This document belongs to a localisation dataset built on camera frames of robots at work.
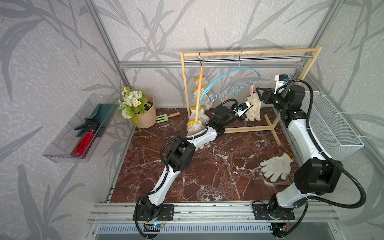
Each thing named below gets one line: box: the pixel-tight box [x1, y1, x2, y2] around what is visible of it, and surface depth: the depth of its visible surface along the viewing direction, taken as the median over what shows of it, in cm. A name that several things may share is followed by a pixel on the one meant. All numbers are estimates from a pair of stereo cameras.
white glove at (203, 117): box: [188, 107, 210, 125], surface depth 82 cm
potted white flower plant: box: [116, 86, 157, 129], surface depth 87 cm
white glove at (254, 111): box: [245, 92, 262, 122], surface depth 82 cm
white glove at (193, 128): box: [186, 119, 206, 136], surface depth 75 cm
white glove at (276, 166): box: [260, 152, 294, 183], surface depth 92 cm
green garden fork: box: [156, 112, 180, 123], surface depth 118 cm
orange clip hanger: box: [195, 51, 204, 124], surface depth 64 cm
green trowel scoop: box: [76, 103, 117, 138], surface depth 68 cm
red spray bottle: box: [70, 118, 101, 159], surface depth 62 cm
